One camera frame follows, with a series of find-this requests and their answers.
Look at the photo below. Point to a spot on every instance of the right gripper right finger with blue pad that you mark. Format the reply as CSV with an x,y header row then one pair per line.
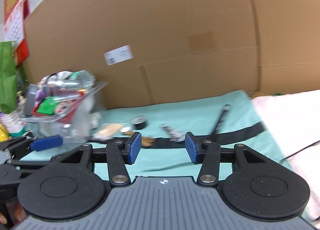
x,y
207,154

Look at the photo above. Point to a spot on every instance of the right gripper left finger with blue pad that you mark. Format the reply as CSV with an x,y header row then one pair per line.
x,y
118,154

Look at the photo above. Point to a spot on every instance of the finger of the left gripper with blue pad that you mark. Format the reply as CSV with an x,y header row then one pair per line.
x,y
41,144

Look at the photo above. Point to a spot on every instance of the black permanent marker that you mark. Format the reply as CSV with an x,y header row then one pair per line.
x,y
220,120

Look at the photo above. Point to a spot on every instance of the black tape roll white core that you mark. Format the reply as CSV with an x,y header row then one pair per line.
x,y
139,122

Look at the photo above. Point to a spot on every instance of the bag of wooden sticks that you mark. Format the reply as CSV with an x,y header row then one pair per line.
x,y
107,131

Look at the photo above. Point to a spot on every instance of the yellow mug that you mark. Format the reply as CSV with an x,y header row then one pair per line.
x,y
4,134

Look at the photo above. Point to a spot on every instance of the green box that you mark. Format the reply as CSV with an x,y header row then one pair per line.
x,y
48,106

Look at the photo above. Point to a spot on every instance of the black small box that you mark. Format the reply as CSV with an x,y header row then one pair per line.
x,y
30,99

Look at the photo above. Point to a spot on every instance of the teal cloth with black stripe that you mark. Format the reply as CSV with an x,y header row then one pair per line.
x,y
196,116

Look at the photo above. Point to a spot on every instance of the red tape roll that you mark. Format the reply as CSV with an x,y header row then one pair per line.
x,y
61,106

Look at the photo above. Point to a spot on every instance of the clear plastic storage bin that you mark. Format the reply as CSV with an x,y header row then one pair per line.
x,y
75,125

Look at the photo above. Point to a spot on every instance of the green paper bag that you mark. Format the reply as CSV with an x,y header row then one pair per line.
x,y
8,79

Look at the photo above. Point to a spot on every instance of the clear plastic cup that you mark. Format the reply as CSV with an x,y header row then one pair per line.
x,y
54,82

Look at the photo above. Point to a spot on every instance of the white shipping label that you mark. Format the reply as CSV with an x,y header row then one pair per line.
x,y
118,55

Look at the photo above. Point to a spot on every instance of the large brown cardboard box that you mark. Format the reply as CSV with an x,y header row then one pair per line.
x,y
182,49

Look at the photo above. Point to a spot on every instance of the pink white towel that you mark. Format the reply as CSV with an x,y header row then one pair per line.
x,y
293,121

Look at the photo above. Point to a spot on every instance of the black frame eyeglasses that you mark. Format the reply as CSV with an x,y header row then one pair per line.
x,y
297,152

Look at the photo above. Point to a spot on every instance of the red wall calendar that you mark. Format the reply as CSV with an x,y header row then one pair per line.
x,y
15,13

